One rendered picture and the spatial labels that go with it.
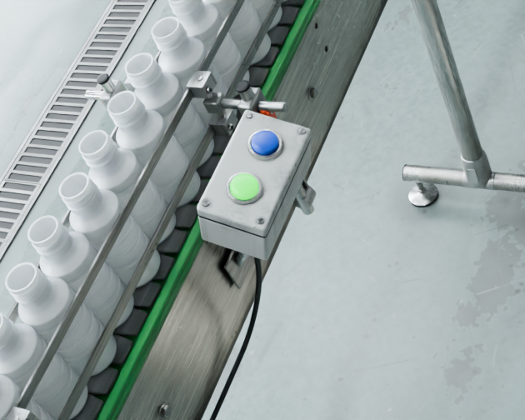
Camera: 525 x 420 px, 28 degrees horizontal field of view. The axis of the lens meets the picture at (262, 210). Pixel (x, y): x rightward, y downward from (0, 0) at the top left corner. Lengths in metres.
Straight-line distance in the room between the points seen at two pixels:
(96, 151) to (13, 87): 2.22
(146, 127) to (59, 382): 0.30
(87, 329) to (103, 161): 0.19
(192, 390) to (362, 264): 1.17
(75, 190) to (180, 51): 0.22
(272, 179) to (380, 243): 1.33
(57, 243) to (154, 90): 0.23
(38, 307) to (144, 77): 0.30
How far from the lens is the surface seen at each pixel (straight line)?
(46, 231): 1.15
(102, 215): 1.15
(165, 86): 1.24
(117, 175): 1.18
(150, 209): 1.22
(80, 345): 1.15
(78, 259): 1.13
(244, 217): 1.09
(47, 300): 1.10
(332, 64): 1.53
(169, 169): 1.24
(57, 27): 3.53
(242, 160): 1.13
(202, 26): 1.30
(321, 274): 2.43
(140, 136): 1.20
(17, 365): 1.09
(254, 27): 1.38
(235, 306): 1.35
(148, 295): 1.22
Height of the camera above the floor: 1.90
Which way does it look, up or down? 47 degrees down
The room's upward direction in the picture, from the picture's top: 30 degrees counter-clockwise
